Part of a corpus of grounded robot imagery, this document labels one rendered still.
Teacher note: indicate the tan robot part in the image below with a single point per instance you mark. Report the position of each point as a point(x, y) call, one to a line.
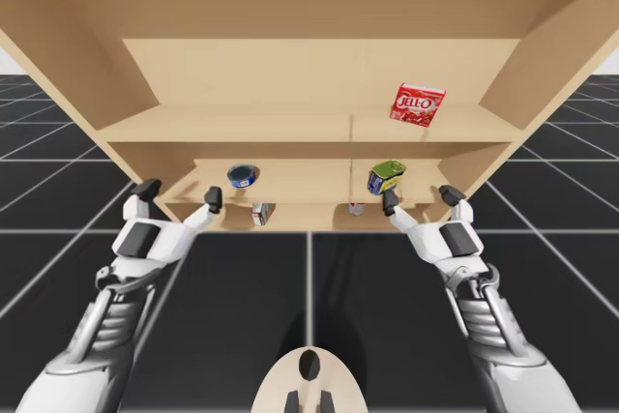
point(308, 381)

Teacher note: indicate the pale wooden shelf unit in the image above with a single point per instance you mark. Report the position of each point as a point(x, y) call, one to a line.
point(300, 45)

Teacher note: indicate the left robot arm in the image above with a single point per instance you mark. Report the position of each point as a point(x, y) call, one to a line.
point(92, 335)

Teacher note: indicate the green and blue rectangular can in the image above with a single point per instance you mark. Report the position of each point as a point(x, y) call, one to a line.
point(384, 178)

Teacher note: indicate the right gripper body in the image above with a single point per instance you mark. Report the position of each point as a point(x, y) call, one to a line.
point(447, 239)

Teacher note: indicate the red and white carton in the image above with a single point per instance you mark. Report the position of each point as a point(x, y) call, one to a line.
point(260, 214)

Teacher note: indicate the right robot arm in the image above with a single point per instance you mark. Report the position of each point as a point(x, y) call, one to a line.
point(503, 335)

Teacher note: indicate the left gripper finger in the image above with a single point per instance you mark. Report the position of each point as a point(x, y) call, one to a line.
point(205, 210)
point(139, 200)

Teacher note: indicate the blue flat can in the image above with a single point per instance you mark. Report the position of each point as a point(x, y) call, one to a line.
point(243, 175)

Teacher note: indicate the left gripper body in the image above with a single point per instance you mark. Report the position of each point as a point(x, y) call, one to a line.
point(150, 241)

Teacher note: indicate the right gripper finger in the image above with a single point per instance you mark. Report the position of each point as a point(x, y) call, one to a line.
point(457, 202)
point(396, 212)

